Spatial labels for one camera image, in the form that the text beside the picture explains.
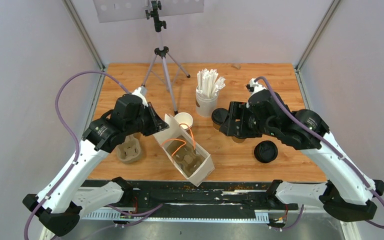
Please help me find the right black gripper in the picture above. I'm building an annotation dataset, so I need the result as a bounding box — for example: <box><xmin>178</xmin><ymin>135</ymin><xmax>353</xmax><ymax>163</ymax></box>
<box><xmin>219</xmin><ymin>101</ymin><xmax>277</xmax><ymax>138</ymax></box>

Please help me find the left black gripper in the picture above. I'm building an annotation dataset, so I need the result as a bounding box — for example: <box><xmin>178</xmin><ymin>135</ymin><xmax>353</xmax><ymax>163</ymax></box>
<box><xmin>125</xmin><ymin>101</ymin><xmax>170</xmax><ymax>136</ymax></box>

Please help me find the single pulp cup carrier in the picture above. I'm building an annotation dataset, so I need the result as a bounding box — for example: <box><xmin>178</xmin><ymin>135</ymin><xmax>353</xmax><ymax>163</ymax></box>
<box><xmin>172</xmin><ymin>147</ymin><xmax>205</xmax><ymax>177</ymax></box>

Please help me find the kraft paper takeout bag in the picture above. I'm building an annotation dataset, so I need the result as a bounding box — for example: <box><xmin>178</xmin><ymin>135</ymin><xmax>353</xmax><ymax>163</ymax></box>
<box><xmin>153</xmin><ymin>114</ymin><xmax>215</xmax><ymax>187</ymax></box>

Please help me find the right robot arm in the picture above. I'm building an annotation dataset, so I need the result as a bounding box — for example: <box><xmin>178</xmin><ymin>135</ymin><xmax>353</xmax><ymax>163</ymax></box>
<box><xmin>212</xmin><ymin>89</ymin><xmax>384</xmax><ymax>223</ymax></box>

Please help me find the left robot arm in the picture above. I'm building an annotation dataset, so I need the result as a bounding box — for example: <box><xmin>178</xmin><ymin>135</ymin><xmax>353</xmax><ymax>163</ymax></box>
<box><xmin>22</xmin><ymin>93</ymin><xmax>169</xmax><ymax>237</ymax></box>

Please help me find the stack of paper cups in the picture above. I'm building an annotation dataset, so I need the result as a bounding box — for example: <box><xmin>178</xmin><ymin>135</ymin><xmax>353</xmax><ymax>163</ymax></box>
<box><xmin>174</xmin><ymin>112</ymin><xmax>194</xmax><ymax>130</ymax></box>

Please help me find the white straw holder cup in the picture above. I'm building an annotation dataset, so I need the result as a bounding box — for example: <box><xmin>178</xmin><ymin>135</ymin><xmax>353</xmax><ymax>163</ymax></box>
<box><xmin>195</xmin><ymin>88</ymin><xmax>219</xmax><ymax>118</ymax></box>

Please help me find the brown pulp cup carrier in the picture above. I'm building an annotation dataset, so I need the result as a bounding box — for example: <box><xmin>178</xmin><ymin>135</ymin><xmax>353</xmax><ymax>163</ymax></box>
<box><xmin>115</xmin><ymin>134</ymin><xmax>144</xmax><ymax>164</ymax></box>

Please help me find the stack of black lids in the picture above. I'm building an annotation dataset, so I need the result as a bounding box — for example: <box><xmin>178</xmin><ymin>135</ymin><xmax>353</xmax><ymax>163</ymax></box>
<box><xmin>253</xmin><ymin>140</ymin><xmax>278</xmax><ymax>164</ymax></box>

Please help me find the bundle of wrapped straws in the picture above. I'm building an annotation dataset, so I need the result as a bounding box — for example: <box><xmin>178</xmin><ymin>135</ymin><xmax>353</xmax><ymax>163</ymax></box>
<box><xmin>195</xmin><ymin>68</ymin><xmax>226</xmax><ymax>99</ymax></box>

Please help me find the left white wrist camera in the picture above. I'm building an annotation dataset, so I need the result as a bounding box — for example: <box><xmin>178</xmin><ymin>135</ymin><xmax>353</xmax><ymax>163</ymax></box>
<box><xmin>131</xmin><ymin>85</ymin><xmax>149</xmax><ymax>107</ymax></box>

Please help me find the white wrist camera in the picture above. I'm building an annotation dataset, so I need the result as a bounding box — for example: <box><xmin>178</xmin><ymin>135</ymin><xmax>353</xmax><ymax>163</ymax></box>
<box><xmin>131</xmin><ymin>85</ymin><xmax>149</xmax><ymax>107</ymax></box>
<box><xmin>246</xmin><ymin>78</ymin><xmax>267</xmax><ymax>96</ymax></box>

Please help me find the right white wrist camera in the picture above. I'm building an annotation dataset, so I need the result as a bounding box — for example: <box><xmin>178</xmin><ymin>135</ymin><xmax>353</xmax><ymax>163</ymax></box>
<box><xmin>246</xmin><ymin>78</ymin><xmax>267</xmax><ymax>96</ymax></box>

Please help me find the grey camera tripod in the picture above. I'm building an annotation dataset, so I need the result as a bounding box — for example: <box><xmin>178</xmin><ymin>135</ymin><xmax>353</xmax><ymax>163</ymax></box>
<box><xmin>141</xmin><ymin>0</ymin><xmax>191</xmax><ymax>116</ymax></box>

